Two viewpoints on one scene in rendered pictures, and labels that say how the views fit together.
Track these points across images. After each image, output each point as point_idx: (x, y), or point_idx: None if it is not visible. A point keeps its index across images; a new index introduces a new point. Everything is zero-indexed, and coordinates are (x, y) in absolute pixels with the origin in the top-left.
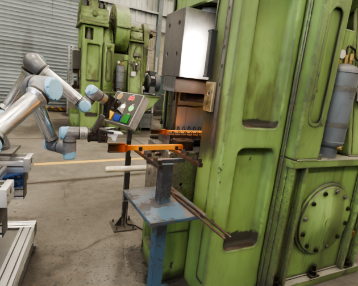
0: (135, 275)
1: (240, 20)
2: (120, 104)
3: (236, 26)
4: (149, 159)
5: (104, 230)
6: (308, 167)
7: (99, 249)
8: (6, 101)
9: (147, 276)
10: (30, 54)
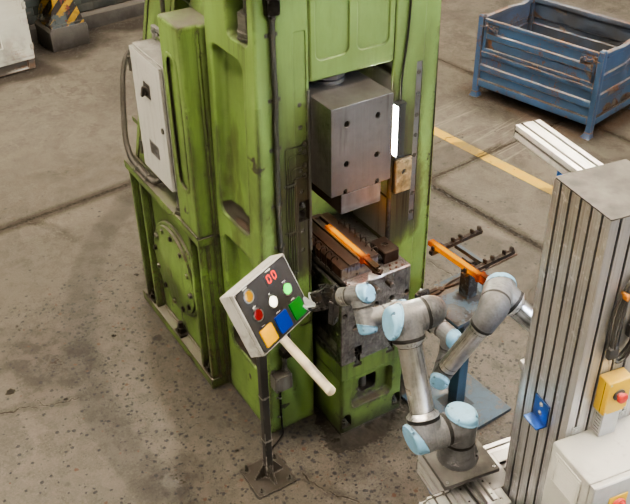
0: (395, 430)
1: (436, 82)
2: (264, 303)
3: (430, 89)
4: (497, 259)
5: (295, 496)
6: None
7: (355, 485)
8: (432, 401)
9: (392, 417)
10: (439, 301)
